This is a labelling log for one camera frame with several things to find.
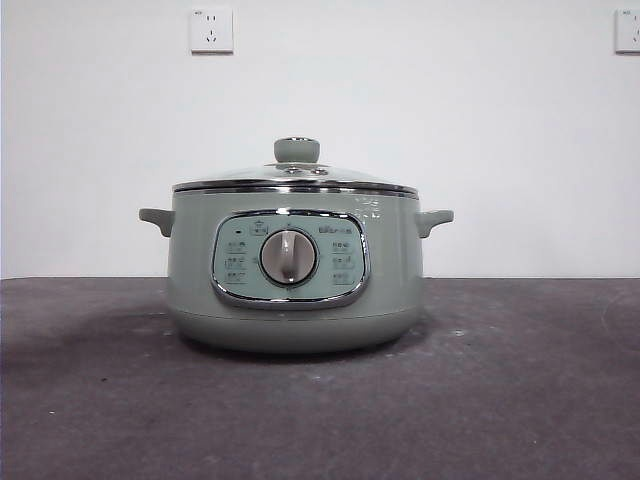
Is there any glass lid with green knob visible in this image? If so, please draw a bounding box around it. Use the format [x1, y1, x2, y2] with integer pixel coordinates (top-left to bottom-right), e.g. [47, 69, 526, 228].
[172, 136, 417, 198]

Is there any pale green electric cooking pot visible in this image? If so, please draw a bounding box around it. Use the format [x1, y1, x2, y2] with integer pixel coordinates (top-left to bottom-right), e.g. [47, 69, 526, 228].
[138, 192, 455, 357]

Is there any white wall socket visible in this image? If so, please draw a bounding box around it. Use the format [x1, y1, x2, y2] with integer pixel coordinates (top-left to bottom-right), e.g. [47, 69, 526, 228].
[614, 8, 640, 55]
[189, 7, 235, 55]

